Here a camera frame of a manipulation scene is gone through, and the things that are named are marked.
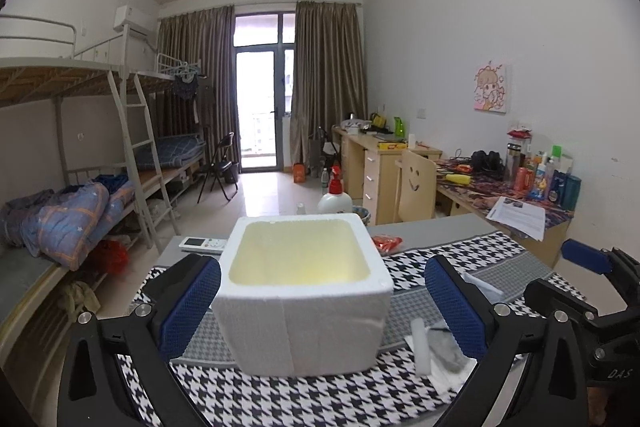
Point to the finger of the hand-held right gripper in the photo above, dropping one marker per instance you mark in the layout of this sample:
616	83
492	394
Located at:
555	299
585	255

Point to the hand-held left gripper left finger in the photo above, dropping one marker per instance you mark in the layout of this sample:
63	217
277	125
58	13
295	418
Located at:
187	302

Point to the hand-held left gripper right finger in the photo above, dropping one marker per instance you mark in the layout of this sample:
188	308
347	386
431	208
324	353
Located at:
455	307

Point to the white foam box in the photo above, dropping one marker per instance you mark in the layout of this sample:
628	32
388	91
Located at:
300	332

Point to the white remote control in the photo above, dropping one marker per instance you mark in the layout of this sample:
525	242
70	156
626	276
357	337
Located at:
202	244

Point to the teal bottle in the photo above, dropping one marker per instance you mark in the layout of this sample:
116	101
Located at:
573	192

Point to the dark blue bottle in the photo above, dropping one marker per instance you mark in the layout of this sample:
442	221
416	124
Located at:
556	189

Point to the stack of white papers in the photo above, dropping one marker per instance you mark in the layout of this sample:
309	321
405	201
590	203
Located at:
520	217

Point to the white bottle with yellow print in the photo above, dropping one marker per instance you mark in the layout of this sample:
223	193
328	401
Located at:
541	182

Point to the red plastic bag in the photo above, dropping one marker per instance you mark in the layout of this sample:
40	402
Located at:
110	257

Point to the red snack packet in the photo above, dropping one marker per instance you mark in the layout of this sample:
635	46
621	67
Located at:
386	244

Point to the orange container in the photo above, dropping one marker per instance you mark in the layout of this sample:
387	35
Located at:
525	179

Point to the white and green carton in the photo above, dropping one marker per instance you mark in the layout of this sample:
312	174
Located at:
562	159

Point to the wooden desk with printed mat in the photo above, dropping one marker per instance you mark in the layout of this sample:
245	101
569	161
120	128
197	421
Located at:
465	202

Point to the yellowish cloth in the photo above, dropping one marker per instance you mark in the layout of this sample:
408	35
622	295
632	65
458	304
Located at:
77	299

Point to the clear water bottle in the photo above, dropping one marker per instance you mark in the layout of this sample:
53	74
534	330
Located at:
513	162

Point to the wooden chair with smiley face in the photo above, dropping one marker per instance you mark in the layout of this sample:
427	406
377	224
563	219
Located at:
417	187

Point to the yellow tube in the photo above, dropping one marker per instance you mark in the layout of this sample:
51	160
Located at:
457	180

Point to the small metal bunk bed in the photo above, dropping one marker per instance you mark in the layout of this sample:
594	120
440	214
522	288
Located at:
172	167

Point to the black headphones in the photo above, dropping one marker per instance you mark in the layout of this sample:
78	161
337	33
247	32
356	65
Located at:
486	161

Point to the black folding chair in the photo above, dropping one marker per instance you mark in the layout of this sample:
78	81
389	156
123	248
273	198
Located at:
222	167

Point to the wooden desk with drawers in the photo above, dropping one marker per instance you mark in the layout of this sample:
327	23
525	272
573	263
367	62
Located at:
385	182

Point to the blue orange plaid quilt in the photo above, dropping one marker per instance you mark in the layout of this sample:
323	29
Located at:
70	217

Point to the folded blue quilt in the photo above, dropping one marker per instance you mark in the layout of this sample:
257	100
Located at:
170	150

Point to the white lotion bottle red pump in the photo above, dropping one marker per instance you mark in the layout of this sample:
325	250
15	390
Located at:
335	204

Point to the black white houndstooth mat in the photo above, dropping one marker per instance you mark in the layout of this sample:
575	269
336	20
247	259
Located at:
320	399

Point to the orange bag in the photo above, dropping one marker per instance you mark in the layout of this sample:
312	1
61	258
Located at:
299	173

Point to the yellow box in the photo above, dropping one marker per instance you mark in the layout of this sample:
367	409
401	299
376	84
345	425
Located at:
392	146

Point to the green bottle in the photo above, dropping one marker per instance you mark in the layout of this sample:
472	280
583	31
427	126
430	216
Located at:
399	127

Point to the glass balcony door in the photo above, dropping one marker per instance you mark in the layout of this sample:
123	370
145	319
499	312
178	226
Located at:
260	107

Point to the hanging dark clothes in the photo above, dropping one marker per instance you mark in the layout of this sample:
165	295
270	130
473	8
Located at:
187	84

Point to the brown curtain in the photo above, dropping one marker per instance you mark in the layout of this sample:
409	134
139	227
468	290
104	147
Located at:
215	72
327	67

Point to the large metal bunk bed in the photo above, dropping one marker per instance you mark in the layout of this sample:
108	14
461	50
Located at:
60	74

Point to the white air conditioner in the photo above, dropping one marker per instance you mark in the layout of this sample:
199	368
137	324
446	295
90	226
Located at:
134	18

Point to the pink cartoon wall poster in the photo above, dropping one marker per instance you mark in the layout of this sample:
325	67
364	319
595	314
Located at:
492	87

